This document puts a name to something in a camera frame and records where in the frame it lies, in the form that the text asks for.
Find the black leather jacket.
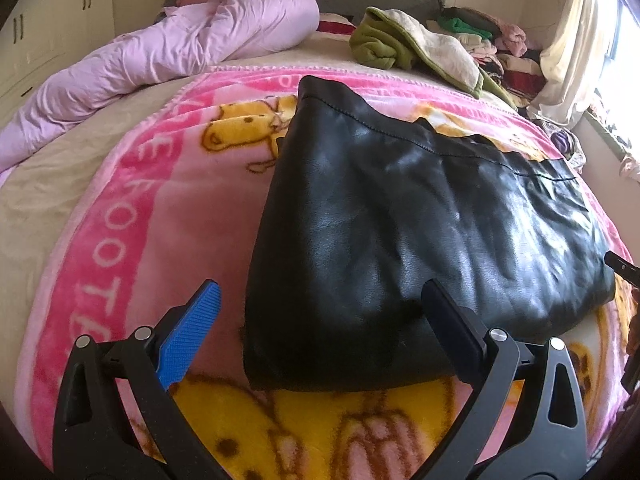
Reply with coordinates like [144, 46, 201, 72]
[243, 76, 615, 391]

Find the green and cream fleece garment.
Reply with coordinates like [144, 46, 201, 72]
[349, 6, 515, 107]

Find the beige bed sheet mattress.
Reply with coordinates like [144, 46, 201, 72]
[0, 31, 381, 411]

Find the lilac quilted duvet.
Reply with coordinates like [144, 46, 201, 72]
[1, 0, 320, 170]

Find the pink cartoon bear blanket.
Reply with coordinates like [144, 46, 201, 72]
[13, 65, 639, 480]

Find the cream wardrobe with handles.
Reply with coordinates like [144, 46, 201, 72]
[1, 0, 115, 124]

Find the cream window curtain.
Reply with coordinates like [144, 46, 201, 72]
[527, 0, 617, 128]

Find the red striped pillow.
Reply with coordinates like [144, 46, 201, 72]
[317, 13, 356, 36]

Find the pile of folded clothes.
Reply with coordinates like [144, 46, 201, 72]
[426, 6, 547, 108]

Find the purple item in bag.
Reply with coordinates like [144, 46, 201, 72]
[550, 128, 578, 159]

